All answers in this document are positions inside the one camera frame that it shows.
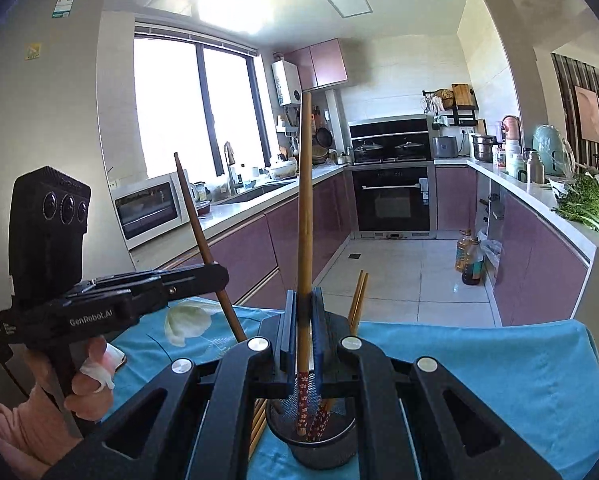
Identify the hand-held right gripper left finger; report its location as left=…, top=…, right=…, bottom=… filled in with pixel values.
left=42, top=289, right=300, bottom=480

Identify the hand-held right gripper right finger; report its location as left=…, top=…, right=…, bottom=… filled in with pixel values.
left=310, top=287, right=563, bottom=480

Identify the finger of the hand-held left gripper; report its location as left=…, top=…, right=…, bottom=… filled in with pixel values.
left=82, top=264, right=230, bottom=312

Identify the dark brown chopstick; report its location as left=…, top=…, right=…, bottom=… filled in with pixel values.
left=174, top=152, right=249, bottom=345

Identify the black mesh utensil holder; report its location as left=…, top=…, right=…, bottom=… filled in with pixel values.
left=266, top=392, right=359, bottom=470

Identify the light chopstick red patterned end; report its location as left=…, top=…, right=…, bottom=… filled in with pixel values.
left=296, top=91, right=314, bottom=437

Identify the person's left hand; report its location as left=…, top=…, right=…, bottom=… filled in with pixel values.
left=24, top=336, right=126, bottom=414

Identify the long pink base cabinet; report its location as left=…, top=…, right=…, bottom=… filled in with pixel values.
left=132, top=166, right=351, bottom=308

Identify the white microwave oven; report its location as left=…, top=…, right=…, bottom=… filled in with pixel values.
left=112, top=172, right=192, bottom=252

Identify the kitchen sink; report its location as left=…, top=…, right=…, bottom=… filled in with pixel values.
left=224, top=181, right=291, bottom=206

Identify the steel sink faucet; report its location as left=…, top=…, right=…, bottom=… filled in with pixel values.
left=222, top=141, right=239, bottom=197

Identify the white finger wrap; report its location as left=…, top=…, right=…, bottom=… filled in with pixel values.
left=78, top=355, right=116, bottom=392

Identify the white casserole pot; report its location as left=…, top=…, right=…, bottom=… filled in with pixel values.
left=268, top=157, right=299, bottom=181

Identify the grey refrigerator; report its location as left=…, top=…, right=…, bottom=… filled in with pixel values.
left=0, top=0, right=133, bottom=411

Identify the built-in black oven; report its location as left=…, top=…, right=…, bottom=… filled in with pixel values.
left=351, top=164, right=434, bottom=235

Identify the blue floral tablecloth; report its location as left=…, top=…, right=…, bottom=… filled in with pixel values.
left=102, top=296, right=599, bottom=480

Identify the yellow cooking oil bottle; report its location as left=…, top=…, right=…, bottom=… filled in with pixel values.
left=455, top=229, right=473, bottom=274

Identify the dark framed kitchen window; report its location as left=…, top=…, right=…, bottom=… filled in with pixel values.
left=132, top=19, right=273, bottom=182

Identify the clear plastic bag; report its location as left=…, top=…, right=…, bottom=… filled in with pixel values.
left=478, top=239, right=503, bottom=282

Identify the narrow pink base cabinet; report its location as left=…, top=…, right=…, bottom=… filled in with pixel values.
left=433, top=165, right=480, bottom=234

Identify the black pot with glass lid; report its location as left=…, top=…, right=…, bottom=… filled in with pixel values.
left=394, top=140, right=426, bottom=161
left=353, top=140, right=385, bottom=162

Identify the white water heater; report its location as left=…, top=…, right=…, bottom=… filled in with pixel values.
left=272, top=59, right=303, bottom=108

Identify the black range hood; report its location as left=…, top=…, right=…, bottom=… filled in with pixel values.
left=348, top=116, right=433, bottom=141

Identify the pink peninsula base cabinet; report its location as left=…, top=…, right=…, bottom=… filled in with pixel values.
left=478, top=164, right=594, bottom=329

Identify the steel stock pot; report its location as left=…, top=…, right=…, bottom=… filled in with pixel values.
left=471, top=133, right=498, bottom=163

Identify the steel thermos bottle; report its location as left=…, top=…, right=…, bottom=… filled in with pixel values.
left=526, top=149, right=546, bottom=184

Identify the wooden cutting board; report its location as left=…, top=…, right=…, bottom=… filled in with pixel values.
left=451, top=83, right=475, bottom=108

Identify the pink kettle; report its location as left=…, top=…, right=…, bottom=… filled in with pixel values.
left=501, top=115, right=523, bottom=142

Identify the bunch of leafy greens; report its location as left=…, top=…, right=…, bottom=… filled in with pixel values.
left=551, top=171, right=599, bottom=241

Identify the dark slatted room divider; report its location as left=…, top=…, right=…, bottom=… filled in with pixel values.
left=551, top=51, right=599, bottom=167

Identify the pink wall cabinet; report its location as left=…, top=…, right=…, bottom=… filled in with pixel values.
left=284, top=38, right=350, bottom=92

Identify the black wall rack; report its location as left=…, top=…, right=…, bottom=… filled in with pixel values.
left=421, top=83, right=481, bottom=129

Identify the pink wall picture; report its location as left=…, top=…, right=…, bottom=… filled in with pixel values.
left=573, top=84, right=599, bottom=144

